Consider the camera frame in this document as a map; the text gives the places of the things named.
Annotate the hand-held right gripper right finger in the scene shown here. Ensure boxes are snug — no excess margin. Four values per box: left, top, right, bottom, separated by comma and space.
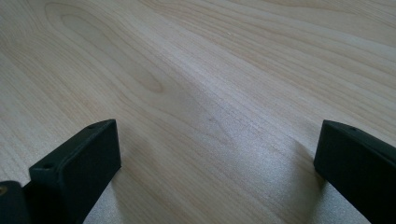
313, 119, 396, 224

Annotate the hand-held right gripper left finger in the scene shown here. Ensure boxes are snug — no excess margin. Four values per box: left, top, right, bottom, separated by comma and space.
28, 119, 122, 224

